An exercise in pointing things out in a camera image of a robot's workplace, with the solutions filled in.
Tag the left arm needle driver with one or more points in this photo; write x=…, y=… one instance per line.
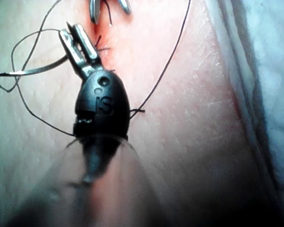
x=104, y=101

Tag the left arm needle driver jaw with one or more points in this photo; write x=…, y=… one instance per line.
x=87, y=45
x=73, y=53

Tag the black thread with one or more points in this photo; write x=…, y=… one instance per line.
x=172, y=56

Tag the right arm needle driver jaw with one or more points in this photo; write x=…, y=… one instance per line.
x=94, y=11
x=125, y=6

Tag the tissue pad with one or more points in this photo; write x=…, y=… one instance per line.
x=191, y=118

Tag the dark left arm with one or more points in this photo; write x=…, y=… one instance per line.
x=132, y=189

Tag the blue-green cloth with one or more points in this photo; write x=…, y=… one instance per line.
x=274, y=47

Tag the curved steel needle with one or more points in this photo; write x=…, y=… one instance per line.
x=38, y=70

